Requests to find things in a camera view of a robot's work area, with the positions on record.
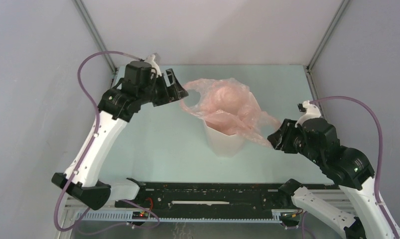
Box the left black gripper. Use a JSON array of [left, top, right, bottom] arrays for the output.
[[138, 68, 188, 107]]

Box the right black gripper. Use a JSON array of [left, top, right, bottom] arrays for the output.
[[266, 117, 321, 165]]

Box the pink plastic trash bag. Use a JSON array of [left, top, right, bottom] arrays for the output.
[[180, 78, 281, 148]]

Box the white trash bin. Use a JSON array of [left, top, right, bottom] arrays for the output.
[[202, 92, 263, 158]]

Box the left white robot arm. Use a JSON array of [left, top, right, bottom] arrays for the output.
[[52, 60, 188, 210]]

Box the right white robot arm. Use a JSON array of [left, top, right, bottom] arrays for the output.
[[267, 118, 395, 239]]

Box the small circuit board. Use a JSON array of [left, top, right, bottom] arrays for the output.
[[131, 211, 149, 220]]

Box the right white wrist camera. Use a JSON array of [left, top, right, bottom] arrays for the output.
[[295, 101, 322, 127]]

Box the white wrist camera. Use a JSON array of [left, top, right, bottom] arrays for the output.
[[295, 101, 322, 127], [144, 53, 162, 77]]

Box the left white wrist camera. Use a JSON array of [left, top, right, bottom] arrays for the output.
[[144, 53, 162, 77]]

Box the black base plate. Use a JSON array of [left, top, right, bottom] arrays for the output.
[[132, 182, 303, 221]]

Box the white slotted cable duct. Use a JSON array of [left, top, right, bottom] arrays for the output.
[[82, 210, 282, 223]]

